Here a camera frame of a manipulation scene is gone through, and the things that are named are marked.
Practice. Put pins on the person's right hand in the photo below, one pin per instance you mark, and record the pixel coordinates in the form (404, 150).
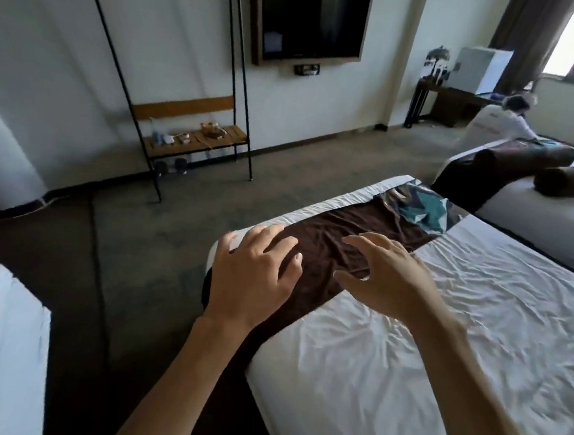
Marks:
(396, 283)

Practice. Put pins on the person's left hand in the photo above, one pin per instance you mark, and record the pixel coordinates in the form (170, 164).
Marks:
(242, 280)

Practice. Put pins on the person's right middle finger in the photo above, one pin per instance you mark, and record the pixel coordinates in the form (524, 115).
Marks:
(384, 242)

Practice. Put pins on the person's left thumb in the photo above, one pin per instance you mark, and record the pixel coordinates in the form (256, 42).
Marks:
(292, 272)

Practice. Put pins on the person's left little finger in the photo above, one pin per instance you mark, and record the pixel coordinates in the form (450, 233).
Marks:
(225, 247)

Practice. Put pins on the person's right thumb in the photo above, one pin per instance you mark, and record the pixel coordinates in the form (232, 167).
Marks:
(353, 283)

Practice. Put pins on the person's right forearm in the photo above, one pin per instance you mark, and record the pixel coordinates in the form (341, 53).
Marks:
(481, 398)

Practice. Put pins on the person's left forearm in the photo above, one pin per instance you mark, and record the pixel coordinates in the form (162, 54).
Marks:
(190, 380)

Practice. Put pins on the brown bed runner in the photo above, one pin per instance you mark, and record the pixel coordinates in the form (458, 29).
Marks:
(489, 166)
(325, 240)

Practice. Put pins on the teal patterned cloth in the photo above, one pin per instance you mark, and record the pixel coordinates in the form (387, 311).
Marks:
(424, 211)

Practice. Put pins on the dark round object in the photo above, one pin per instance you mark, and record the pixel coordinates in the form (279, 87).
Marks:
(161, 166)
(180, 166)

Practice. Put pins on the bed with wrinkled white sheet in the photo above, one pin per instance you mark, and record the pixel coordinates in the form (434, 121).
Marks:
(403, 372)

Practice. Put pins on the black metal rack wooden shelf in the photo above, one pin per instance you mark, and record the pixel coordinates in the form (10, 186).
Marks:
(193, 143)

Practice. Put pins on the small woven basket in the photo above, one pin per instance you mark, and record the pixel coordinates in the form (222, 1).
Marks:
(212, 130)

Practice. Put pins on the white cup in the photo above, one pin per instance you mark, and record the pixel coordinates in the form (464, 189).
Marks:
(168, 139)

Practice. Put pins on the clear plastic bottle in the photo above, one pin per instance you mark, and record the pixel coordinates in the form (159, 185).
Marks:
(156, 132)

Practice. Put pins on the dark wooden desk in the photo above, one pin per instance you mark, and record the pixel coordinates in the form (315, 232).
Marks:
(444, 103)

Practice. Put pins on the bed with smooth white sheet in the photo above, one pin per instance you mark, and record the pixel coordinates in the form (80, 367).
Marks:
(539, 220)

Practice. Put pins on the white box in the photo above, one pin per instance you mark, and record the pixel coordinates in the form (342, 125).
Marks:
(479, 71)

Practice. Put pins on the brown bolster pillow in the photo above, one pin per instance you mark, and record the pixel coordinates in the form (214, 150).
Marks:
(572, 182)

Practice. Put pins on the brown curtain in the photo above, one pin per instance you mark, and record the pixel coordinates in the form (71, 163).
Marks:
(529, 40)

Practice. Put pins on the black wall box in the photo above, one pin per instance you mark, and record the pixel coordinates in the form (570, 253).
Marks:
(306, 69)

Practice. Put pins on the wooden television frame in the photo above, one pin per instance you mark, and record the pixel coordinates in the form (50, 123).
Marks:
(253, 19)

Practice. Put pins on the black wall television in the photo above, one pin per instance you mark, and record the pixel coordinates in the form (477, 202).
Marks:
(315, 16)

